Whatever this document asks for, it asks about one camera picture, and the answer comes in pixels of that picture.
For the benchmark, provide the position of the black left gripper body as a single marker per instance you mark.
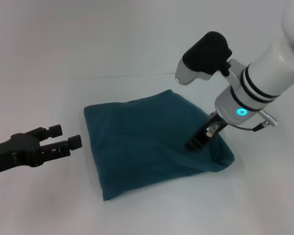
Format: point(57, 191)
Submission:
point(17, 151)

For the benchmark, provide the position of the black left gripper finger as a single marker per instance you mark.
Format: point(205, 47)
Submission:
point(52, 132)
point(61, 149)

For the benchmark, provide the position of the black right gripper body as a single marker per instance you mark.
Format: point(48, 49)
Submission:
point(205, 129)

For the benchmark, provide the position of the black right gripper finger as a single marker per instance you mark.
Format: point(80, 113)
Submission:
point(194, 145)

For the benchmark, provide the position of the teal blue shirt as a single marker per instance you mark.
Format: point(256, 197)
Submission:
point(149, 147)

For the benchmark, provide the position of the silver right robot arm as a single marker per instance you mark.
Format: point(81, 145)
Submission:
point(264, 80)

